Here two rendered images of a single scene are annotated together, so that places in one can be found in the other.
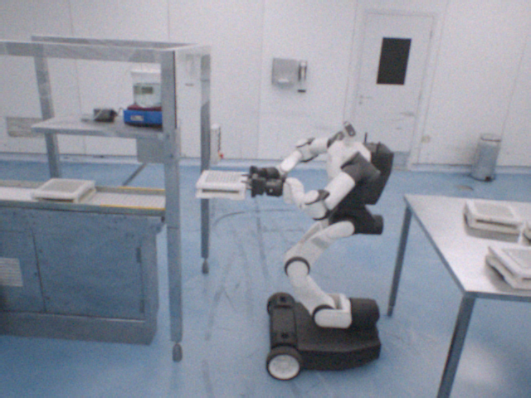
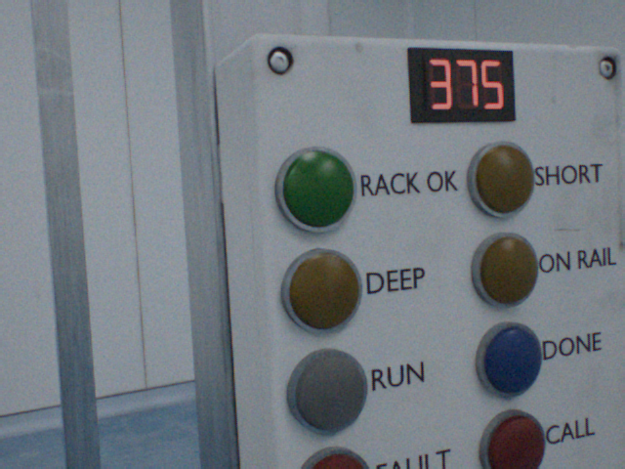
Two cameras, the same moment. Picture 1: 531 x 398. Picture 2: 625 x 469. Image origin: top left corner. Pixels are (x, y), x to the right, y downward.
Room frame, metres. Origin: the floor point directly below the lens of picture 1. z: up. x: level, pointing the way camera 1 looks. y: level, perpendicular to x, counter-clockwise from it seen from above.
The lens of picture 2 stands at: (2.83, 0.10, 1.10)
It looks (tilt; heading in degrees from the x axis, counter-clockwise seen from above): 3 degrees down; 65
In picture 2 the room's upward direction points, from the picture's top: 3 degrees counter-clockwise
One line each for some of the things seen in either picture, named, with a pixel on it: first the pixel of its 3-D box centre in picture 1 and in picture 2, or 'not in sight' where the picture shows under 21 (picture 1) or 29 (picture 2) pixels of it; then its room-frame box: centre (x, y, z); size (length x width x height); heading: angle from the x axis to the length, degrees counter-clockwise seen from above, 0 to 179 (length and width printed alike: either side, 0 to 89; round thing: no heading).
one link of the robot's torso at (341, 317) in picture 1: (331, 309); not in sight; (2.14, -0.43, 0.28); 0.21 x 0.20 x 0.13; 90
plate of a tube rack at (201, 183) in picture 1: (223, 179); not in sight; (2.14, 0.22, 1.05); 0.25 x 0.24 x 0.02; 89
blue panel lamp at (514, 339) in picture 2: not in sight; (512, 360); (3.02, 0.33, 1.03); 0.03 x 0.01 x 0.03; 179
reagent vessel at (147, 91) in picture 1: (147, 85); not in sight; (2.19, 0.60, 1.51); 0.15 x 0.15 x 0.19
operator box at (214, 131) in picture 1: (215, 143); (434, 357); (3.01, 0.36, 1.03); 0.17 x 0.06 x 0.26; 179
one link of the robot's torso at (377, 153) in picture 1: (357, 171); not in sight; (2.14, -0.48, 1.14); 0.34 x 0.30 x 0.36; 0
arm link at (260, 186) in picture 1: (264, 186); not in sight; (2.07, 0.00, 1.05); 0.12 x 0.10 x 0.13; 82
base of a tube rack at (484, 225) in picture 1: (489, 220); not in sight; (2.18, -1.24, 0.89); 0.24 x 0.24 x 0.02; 75
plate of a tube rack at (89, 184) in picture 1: (64, 188); not in sight; (2.17, 1.08, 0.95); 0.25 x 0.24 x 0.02; 179
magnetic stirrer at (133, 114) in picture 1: (149, 114); not in sight; (2.20, 0.60, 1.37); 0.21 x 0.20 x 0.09; 179
